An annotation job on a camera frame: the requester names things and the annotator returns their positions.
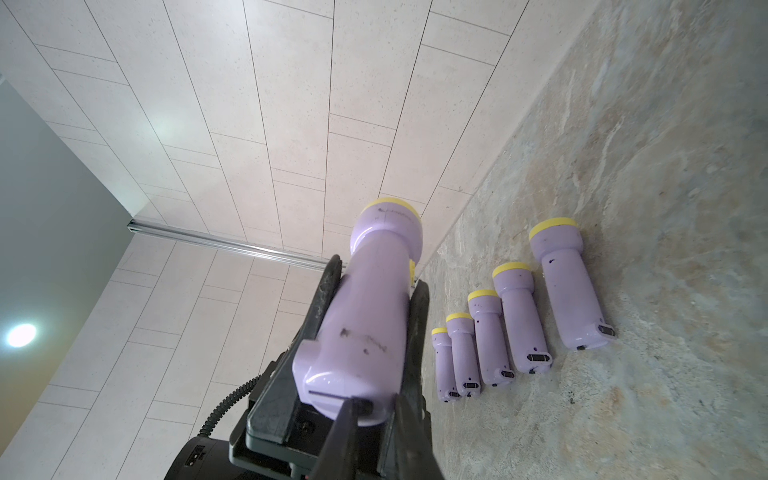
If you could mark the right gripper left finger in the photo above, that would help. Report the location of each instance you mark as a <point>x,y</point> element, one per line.
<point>338,456</point>

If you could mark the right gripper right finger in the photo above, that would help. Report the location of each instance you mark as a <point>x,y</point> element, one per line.
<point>415,459</point>

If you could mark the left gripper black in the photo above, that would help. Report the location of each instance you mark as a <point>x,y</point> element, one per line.
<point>262,431</point>

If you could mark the purple flashlight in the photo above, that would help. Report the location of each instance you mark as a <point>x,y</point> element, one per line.
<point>359,350</point>
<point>557,245</point>
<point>486,310</point>
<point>460,329</point>
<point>514,283</point>
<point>444,368</point>

